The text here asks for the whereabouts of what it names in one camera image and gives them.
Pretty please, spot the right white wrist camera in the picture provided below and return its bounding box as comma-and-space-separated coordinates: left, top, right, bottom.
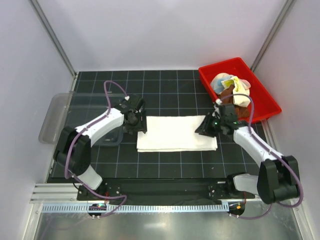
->
215, 98, 223, 106

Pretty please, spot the large white towel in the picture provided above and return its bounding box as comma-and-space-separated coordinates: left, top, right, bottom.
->
136, 115, 218, 153

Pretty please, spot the purple cable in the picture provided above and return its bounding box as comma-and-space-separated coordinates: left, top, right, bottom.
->
219, 93, 305, 220
64, 80, 130, 231

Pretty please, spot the brown towel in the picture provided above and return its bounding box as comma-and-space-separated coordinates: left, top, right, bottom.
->
218, 84, 251, 119

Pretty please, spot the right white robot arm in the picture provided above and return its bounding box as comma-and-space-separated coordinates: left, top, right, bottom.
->
195, 104, 304, 205

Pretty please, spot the red plastic bin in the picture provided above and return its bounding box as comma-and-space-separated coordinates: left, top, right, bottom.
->
198, 57, 282, 123

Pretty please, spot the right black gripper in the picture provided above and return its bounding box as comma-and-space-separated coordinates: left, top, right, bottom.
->
195, 112, 226, 138

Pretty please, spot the right aluminium frame post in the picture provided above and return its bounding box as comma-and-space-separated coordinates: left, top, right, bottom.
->
250, 0, 297, 72

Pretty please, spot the left aluminium frame post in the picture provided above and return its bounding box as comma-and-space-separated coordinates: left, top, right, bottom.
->
28, 0, 77, 79

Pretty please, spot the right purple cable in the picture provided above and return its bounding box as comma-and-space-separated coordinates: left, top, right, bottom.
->
219, 93, 305, 220

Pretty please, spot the slotted metal rail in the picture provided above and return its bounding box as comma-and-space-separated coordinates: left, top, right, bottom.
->
41, 202, 229, 214

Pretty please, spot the patterned white cloth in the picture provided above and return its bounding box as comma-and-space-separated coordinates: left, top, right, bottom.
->
210, 72, 251, 96

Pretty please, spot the clear plastic tray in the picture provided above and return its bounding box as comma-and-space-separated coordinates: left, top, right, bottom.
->
38, 91, 126, 148

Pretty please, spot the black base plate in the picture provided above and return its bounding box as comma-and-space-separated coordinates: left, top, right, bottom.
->
76, 177, 256, 203

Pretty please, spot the aluminium frame post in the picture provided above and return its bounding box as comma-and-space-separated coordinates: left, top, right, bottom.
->
250, 0, 297, 72
28, 0, 77, 79

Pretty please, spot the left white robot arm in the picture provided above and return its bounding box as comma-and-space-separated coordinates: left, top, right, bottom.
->
53, 94, 147, 200

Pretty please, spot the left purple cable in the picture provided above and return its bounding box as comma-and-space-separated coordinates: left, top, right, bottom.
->
64, 80, 130, 231

